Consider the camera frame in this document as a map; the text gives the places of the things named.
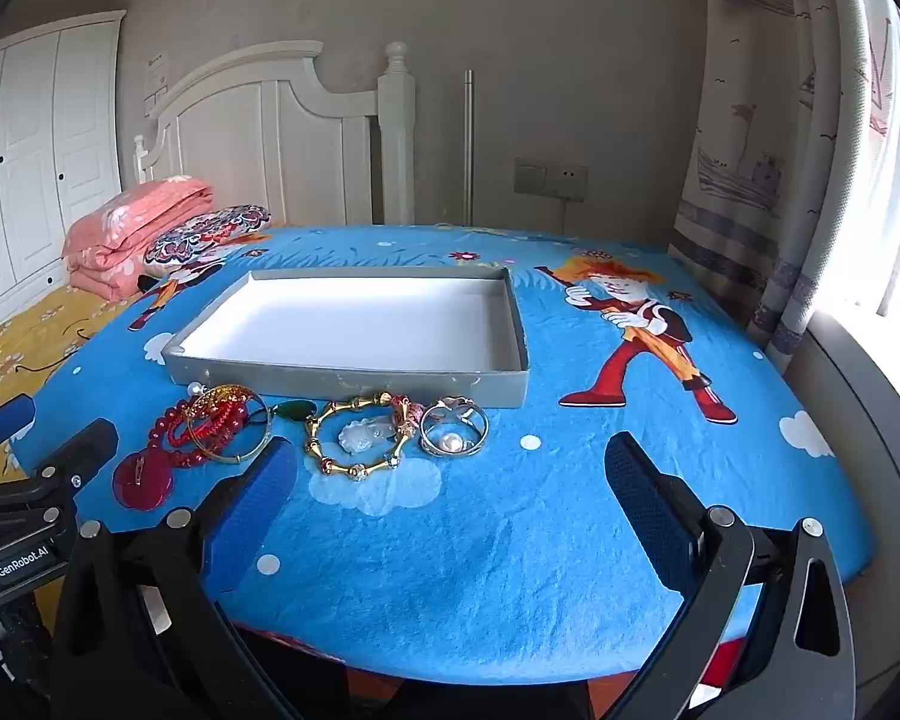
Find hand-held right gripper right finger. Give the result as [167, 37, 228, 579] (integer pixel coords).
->
[604, 431, 856, 720]

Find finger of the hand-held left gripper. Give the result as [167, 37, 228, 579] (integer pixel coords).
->
[11, 418, 119, 500]
[0, 394, 38, 466]

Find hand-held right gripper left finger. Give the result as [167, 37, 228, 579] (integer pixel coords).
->
[49, 435, 346, 720]

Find gold bangle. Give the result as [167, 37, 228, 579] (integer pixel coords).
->
[186, 385, 272, 464]

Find gold bamboo link bracelet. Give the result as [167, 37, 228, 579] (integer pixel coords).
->
[304, 393, 422, 482]

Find red glass pendant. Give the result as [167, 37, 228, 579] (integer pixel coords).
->
[112, 446, 176, 512]

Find red bead bracelet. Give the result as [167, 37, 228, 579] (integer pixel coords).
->
[148, 396, 250, 467]

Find red string bracelet gold beads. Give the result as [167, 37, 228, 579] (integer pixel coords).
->
[187, 390, 250, 445]

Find clear crystal bottle pendant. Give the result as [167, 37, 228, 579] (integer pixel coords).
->
[338, 420, 392, 460]

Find metal ring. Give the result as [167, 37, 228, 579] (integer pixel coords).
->
[418, 420, 482, 460]
[433, 397, 491, 447]

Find grey cardboard box tray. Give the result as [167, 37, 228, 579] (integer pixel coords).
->
[161, 264, 532, 410]

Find yellow floral bed sheet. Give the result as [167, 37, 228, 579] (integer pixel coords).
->
[0, 221, 290, 492]

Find blue cartoon printed tablecloth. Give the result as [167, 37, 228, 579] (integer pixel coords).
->
[7, 223, 875, 687]

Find folded pink floral quilt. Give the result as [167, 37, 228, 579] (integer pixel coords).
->
[61, 175, 215, 299]

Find patterned pillow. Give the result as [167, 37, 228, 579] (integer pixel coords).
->
[144, 204, 273, 278]

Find white wardrobe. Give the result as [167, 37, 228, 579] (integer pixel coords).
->
[0, 11, 126, 344]

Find white bed headboard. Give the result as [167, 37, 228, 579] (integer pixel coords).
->
[133, 41, 418, 230]

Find ship printed curtain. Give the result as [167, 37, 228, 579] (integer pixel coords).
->
[667, 0, 890, 377]

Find metal pole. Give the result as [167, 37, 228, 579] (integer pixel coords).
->
[461, 69, 476, 226]

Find thin black cable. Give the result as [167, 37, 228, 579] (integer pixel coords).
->
[13, 325, 95, 374]

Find wall power socket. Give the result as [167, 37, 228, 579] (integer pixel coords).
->
[546, 163, 590, 204]

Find wall light switch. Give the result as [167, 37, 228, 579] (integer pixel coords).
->
[514, 157, 548, 197]

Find paper notices on wall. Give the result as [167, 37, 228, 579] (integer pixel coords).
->
[143, 52, 170, 118]

